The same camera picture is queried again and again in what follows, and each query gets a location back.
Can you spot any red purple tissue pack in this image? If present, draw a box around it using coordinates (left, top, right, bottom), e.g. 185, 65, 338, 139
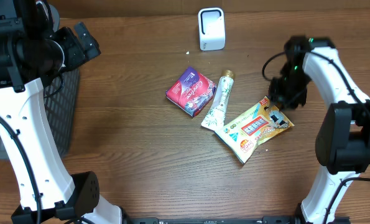
165, 67, 216, 117

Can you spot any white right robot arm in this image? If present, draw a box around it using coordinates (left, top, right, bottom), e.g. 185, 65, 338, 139
262, 36, 370, 223

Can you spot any yellow snack bag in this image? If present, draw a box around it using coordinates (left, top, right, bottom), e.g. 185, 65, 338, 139
215, 96, 294, 164

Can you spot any white barcode scanner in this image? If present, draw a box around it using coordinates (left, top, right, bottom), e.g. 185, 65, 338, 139
198, 7, 226, 51

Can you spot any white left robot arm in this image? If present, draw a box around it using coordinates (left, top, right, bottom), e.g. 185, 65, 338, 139
0, 1, 124, 224

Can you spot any grey plastic mesh basket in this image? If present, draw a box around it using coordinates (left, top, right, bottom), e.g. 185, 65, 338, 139
0, 2, 81, 160

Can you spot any white tube gold cap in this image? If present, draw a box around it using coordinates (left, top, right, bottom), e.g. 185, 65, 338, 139
201, 70, 235, 131

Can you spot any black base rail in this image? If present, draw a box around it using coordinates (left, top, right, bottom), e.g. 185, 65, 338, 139
123, 216, 303, 224

